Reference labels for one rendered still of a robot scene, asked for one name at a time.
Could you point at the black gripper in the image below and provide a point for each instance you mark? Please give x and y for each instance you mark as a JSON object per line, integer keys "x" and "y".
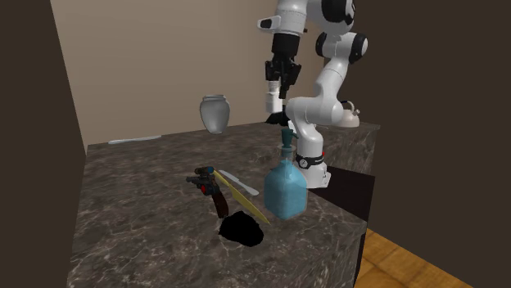
{"x": 285, "y": 46}

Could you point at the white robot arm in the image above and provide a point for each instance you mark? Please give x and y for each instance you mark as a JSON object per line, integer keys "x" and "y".
{"x": 327, "y": 89}

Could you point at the white bottle with black base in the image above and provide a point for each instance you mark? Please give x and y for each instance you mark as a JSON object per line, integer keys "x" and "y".
{"x": 274, "y": 103}

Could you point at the grey ceramic vase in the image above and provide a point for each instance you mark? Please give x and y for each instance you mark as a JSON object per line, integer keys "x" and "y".
{"x": 215, "y": 113}

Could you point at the white kettle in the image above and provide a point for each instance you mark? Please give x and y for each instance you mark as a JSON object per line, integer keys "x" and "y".
{"x": 351, "y": 118}

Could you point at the silver butter knife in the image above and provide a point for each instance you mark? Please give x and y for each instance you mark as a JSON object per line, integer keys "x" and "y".
{"x": 238, "y": 182}

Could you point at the blue soap dispenser bottle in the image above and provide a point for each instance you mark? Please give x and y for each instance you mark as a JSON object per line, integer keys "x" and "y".
{"x": 285, "y": 193}

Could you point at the yellow knife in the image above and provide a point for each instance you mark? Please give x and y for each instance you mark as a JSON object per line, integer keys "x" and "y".
{"x": 243, "y": 199}

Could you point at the dark toy ray gun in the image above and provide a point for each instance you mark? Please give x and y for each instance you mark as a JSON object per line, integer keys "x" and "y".
{"x": 208, "y": 184}

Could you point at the white flat utensil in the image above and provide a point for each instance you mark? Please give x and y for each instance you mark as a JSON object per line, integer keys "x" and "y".
{"x": 133, "y": 139}

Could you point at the black rounded lump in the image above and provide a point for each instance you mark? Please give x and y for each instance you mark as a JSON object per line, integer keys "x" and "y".
{"x": 241, "y": 230}

